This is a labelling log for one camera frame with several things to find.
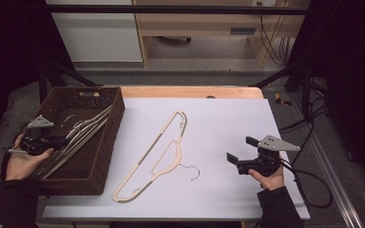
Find yellow and black tool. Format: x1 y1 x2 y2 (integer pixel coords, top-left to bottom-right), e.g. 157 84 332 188
274 92 293 107

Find light wooden desk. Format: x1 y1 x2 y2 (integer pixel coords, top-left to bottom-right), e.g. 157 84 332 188
132 0 312 68

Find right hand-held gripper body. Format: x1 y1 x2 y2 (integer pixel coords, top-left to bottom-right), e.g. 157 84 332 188
236 135 301 178

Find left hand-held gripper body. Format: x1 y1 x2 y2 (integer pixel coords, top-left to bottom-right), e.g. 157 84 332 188
18 114 68 156

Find white cabinet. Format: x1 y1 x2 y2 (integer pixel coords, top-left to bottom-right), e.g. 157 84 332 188
45 0 144 64

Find black hanging cables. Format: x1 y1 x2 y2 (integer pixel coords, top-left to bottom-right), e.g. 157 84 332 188
257 1 292 67

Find wooden table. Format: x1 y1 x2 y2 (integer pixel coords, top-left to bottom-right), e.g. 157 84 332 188
120 85 264 100

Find aluminium rail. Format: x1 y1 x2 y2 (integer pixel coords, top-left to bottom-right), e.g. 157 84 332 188
288 94 365 228

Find black metal stand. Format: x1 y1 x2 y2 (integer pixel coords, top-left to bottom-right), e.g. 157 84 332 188
253 60 313 119
37 56 104 105

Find person's right hand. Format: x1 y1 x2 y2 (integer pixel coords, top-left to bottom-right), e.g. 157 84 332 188
247 164 285 192

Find black curtain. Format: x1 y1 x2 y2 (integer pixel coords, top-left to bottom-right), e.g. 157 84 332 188
0 0 77 150
284 0 365 193

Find black floor cables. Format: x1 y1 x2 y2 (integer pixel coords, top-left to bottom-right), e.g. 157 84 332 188
279 94 330 135

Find grey cable with plug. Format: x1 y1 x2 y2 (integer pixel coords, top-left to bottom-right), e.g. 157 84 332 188
0 143 30 159

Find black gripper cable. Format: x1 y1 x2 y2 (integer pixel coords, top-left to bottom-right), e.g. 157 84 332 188
279 158 335 209

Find white table sheet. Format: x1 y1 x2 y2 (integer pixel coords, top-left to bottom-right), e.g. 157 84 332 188
42 97 312 221

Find brown woven basket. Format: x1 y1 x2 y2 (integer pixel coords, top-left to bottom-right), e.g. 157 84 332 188
0 85 126 197

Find person's left hand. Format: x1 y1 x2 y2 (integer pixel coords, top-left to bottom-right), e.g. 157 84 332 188
5 133 55 181

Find black horizontal frame bar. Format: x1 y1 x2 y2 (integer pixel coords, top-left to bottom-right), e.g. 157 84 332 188
44 4 310 16

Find beige plastic clothes hanger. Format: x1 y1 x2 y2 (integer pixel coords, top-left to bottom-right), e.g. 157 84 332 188
31 117 109 181
64 104 113 141
111 109 202 203

